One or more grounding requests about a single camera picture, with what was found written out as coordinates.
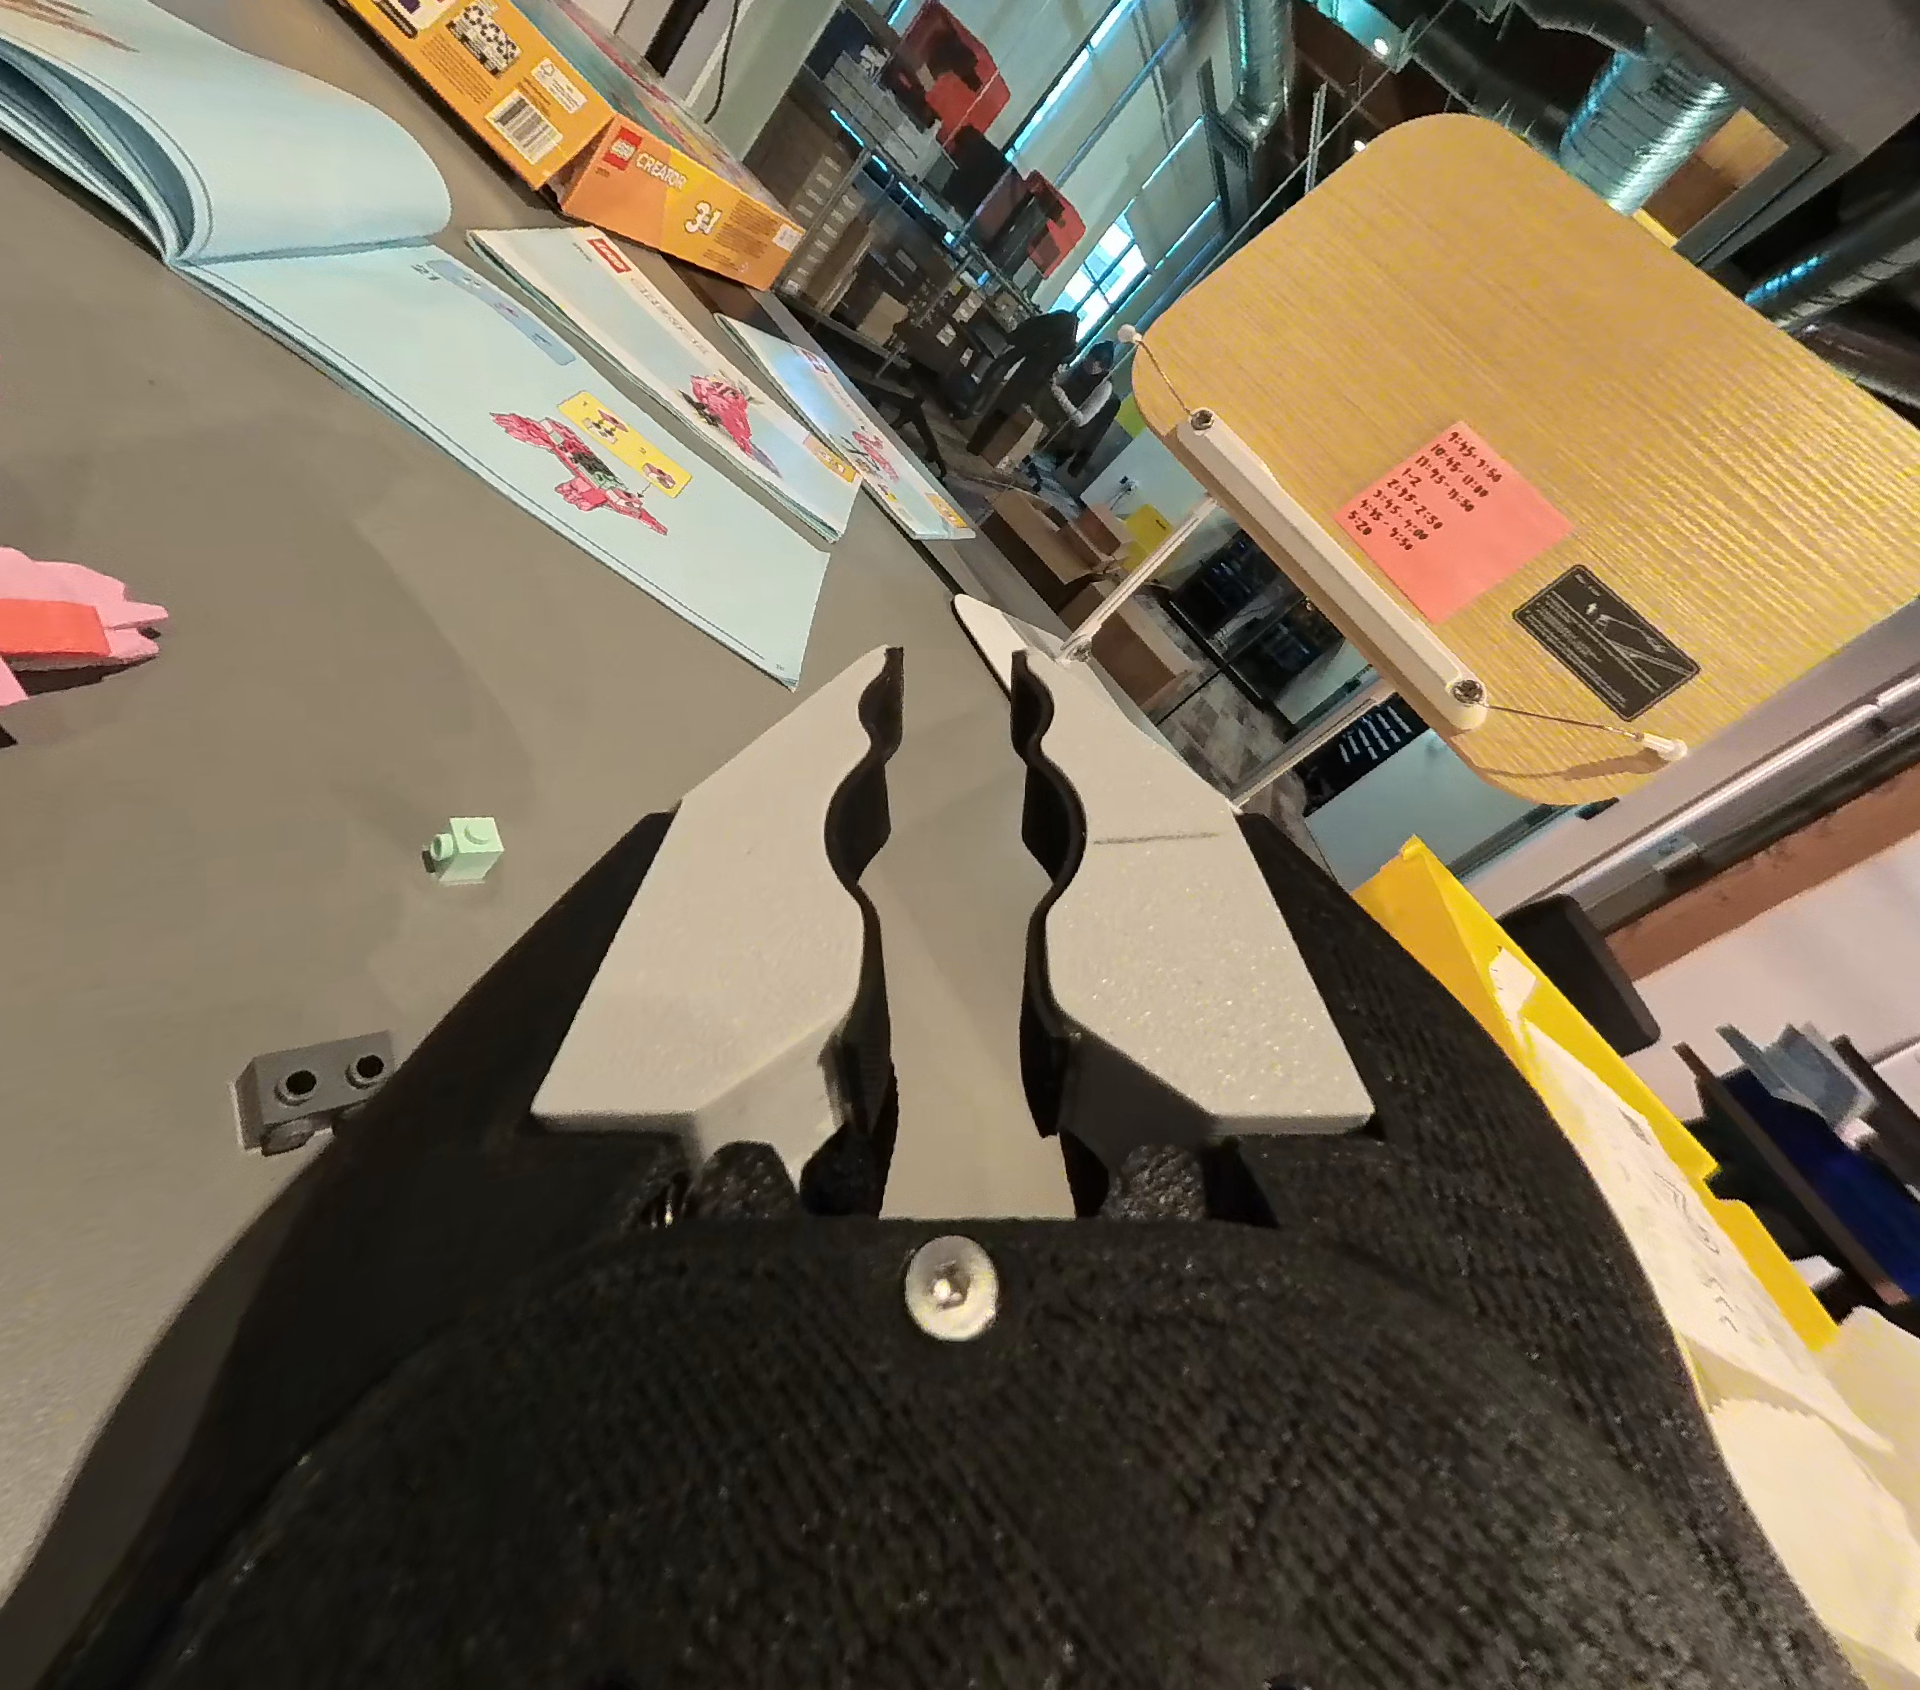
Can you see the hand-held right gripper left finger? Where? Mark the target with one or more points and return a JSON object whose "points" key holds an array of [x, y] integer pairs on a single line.
{"points": [[705, 970]]}

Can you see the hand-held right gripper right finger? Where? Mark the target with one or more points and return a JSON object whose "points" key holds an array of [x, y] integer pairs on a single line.
{"points": [[1200, 970]]}

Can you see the small mint green toy brick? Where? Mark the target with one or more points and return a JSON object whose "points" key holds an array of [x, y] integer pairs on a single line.
{"points": [[469, 850]]}

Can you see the dark grey toy brick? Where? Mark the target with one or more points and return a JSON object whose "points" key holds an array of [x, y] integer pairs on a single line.
{"points": [[309, 1090]]}

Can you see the pink toy brick model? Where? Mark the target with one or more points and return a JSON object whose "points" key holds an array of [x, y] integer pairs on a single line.
{"points": [[74, 619]]}

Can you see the yellow plastic bin with papers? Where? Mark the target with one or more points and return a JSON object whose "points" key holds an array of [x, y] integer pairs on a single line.
{"points": [[1470, 955]]}

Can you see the black rectangular panel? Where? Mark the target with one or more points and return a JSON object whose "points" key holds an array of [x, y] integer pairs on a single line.
{"points": [[1575, 970]]}

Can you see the pink sticky note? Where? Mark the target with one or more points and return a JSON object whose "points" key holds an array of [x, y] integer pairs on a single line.
{"points": [[1455, 521]]}

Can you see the black label plate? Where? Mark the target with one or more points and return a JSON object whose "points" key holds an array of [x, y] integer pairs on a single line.
{"points": [[1604, 642]]}

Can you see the closed light blue instruction booklet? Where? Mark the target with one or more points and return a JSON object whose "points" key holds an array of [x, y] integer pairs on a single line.
{"points": [[854, 430], [630, 324]]}

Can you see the blue storage bin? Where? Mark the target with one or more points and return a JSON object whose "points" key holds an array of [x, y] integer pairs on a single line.
{"points": [[1831, 1164]]}

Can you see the open light blue instruction booklet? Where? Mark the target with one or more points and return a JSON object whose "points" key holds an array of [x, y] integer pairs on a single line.
{"points": [[375, 341]]}

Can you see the wooden book stand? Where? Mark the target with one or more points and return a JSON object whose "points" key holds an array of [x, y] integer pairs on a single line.
{"points": [[1500, 294]]}

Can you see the red 3D printer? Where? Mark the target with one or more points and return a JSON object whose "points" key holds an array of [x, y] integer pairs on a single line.
{"points": [[1034, 220], [945, 63]]}

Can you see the orange toy brick box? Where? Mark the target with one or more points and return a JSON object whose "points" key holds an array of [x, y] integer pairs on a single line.
{"points": [[451, 40]]}

